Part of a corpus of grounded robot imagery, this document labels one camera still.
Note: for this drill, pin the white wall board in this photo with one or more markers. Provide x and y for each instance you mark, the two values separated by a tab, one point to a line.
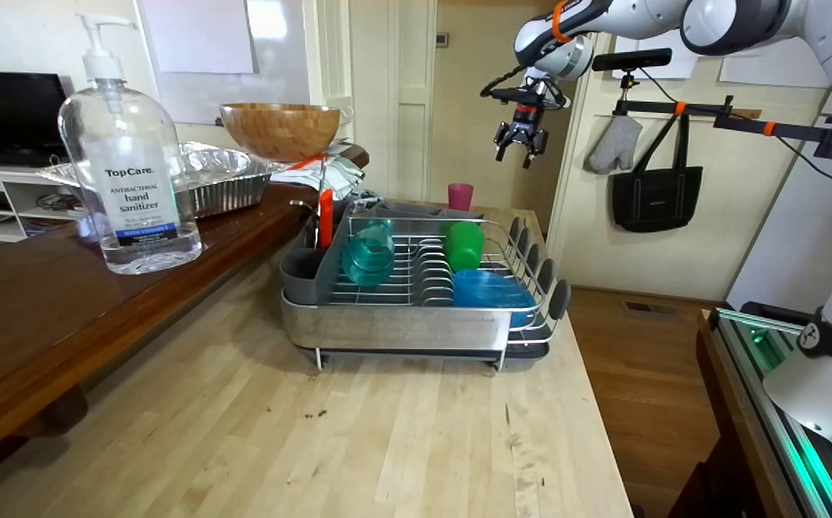
194	33

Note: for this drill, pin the clear hand sanitizer pump bottle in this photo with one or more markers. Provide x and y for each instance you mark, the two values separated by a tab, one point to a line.
130	162

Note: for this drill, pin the dark wooden side table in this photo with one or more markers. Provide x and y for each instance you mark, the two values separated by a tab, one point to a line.
51	305

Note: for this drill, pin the green plastic cup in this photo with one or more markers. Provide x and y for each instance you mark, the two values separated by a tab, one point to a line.
464	249

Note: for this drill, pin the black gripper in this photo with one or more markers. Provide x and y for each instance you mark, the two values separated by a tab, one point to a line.
532	115

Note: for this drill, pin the pink plastic cup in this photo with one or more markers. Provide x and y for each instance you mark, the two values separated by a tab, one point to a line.
463	195

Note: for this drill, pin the black monitor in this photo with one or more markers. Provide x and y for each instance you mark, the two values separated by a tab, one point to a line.
6	115

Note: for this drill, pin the grey oven mitt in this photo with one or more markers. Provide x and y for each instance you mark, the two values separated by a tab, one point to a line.
615	144

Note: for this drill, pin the aluminium foil tray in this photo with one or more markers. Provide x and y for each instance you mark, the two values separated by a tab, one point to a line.
215	177

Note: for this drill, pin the grey utensil holder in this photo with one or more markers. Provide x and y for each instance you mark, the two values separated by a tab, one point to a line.
301	276

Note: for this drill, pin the steel dish rack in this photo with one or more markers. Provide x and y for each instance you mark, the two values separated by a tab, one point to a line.
405	328

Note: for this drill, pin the wall light switch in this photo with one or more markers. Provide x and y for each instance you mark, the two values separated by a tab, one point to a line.
445	39

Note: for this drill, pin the wooden bowl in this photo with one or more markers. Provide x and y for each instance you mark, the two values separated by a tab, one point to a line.
281	134

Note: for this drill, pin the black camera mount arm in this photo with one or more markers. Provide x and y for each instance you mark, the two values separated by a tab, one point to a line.
722	112

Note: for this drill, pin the black camera bar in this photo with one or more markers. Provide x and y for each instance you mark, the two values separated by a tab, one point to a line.
633	59

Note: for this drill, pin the wooden robot stand aluminium frame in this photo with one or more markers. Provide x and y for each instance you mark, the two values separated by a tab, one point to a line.
740	421

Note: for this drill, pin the white shelf unit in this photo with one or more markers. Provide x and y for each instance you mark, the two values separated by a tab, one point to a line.
12	187

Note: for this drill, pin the white panelled door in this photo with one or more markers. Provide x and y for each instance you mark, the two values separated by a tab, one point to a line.
395	96

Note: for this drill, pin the silver foil bag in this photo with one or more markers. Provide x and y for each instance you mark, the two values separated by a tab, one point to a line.
323	174

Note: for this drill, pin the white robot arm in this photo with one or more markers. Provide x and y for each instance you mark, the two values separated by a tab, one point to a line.
722	24

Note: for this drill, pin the blue plastic bowl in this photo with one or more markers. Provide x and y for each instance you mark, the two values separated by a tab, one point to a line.
490	287

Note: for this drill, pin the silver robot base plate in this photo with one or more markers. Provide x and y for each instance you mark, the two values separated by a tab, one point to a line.
818	393

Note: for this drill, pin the teal plastic cup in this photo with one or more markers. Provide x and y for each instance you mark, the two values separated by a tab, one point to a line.
368	254

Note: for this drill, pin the black tote bag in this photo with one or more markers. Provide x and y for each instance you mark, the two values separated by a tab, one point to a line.
658	195

